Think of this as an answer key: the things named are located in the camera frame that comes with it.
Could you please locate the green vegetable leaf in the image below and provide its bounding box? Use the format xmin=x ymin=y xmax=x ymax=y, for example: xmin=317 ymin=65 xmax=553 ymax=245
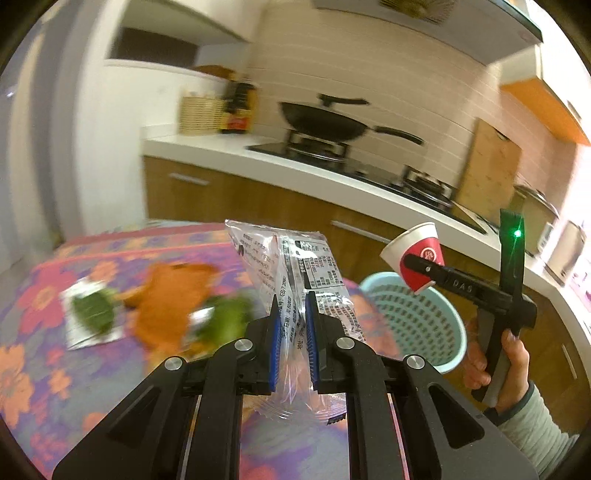
xmin=71 ymin=288 xmax=116 ymax=335

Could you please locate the rice cooker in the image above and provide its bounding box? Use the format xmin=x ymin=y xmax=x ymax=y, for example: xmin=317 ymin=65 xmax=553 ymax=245
xmin=510 ymin=185 xmax=560 ymax=256

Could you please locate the short metal cabinet handle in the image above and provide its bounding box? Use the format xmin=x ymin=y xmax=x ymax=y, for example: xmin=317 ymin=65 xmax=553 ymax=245
xmin=167 ymin=173 xmax=211 ymax=186

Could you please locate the black wok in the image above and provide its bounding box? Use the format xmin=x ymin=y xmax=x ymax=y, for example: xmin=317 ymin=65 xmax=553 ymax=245
xmin=277 ymin=102 xmax=424 ymax=147

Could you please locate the white kitchen appliance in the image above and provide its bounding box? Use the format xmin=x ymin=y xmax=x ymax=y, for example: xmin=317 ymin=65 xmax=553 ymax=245
xmin=545 ymin=220 xmax=587 ymax=285

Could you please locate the dark sauce bottle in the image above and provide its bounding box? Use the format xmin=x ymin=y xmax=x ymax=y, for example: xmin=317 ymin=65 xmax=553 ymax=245
xmin=222 ymin=78 xmax=242 ymax=134

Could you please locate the clear printed plastic wrapper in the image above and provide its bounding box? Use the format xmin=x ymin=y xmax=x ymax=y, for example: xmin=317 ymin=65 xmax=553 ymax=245
xmin=225 ymin=220 xmax=365 ymax=423

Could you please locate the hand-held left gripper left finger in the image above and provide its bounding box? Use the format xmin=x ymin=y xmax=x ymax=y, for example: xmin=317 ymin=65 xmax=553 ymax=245
xmin=52 ymin=295 xmax=280 ymax=480

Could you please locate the range hood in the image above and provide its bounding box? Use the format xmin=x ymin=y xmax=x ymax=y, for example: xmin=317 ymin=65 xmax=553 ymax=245
xmin=311 ymin=0 xmax=543 ymax=66

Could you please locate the white heart-print paper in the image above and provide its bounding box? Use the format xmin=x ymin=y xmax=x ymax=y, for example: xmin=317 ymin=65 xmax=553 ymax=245
xmin=60 ymin=277 xmax=123 ymax=352

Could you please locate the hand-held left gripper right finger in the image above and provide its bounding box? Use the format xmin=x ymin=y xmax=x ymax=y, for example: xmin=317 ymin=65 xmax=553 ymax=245
xmin=305 ymin=291 xmax=541 ymax=480

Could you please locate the green snack packet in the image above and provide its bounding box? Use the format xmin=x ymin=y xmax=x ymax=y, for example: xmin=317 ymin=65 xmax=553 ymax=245
xmin=187 ymin=295 xmax=256 ymax=361

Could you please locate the person's right hand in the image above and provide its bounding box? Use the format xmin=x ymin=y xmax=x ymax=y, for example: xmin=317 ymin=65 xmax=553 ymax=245
xmin=463 ymin=320 xmax=532 ymax=411

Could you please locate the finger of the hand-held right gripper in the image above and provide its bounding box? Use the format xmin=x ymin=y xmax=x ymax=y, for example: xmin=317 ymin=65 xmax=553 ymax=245
xmin=401 ymin=253 xmax=447 ymax=285

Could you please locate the yellow oil bottle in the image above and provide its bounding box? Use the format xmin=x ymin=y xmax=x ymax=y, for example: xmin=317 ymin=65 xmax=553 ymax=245
xmin=239 ymin=83 xmax=257 ymax=134

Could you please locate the orange wall cabinet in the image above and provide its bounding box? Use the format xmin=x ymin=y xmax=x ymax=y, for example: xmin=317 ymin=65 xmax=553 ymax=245
xmin=501 ymin=41 xmax=591 ymax=147

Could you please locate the woven wicker basket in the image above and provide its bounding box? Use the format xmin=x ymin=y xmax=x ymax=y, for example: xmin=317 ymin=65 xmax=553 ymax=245
xmin=179 ymin=95 xmax=227 ymax=136

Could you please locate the red and white paper cup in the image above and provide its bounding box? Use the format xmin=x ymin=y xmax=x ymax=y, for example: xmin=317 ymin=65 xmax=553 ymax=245
xmin=379 ymin=222 xmax=446 ymax=295

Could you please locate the wooden cutting board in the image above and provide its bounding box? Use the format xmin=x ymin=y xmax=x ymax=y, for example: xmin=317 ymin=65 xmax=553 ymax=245
xmin=455 ymin=117 xmax=522 ymax=223

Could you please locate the light blue plastic basket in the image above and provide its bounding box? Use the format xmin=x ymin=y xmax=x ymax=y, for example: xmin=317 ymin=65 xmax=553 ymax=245
xmin=359 ymin=271 xmax=468 ymax=376

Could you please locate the person's right forearm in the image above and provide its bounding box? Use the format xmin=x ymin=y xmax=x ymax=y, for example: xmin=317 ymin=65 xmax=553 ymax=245
xmin=485 ymin=382 xmax=583 ymax=479

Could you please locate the orange snack wrapper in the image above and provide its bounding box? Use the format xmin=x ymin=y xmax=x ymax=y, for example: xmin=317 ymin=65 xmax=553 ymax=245
xmin=122 ymin=262 xmax=222 ymax=358

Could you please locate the long metal cabinet handle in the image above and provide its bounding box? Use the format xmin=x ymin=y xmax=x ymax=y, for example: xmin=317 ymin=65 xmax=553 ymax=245
xmin=330 ymin=220 xmax=393 ymax=244

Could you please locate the floral tablecloth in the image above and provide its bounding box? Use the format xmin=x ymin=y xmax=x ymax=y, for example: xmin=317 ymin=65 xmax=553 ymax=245
xmin=0 ymin=222 xmax=407 ymax=480

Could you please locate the black gas stove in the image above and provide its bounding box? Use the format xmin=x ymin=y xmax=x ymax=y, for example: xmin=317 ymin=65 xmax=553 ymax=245
xmin=247 ymin=129 xmax=488 ymax=234

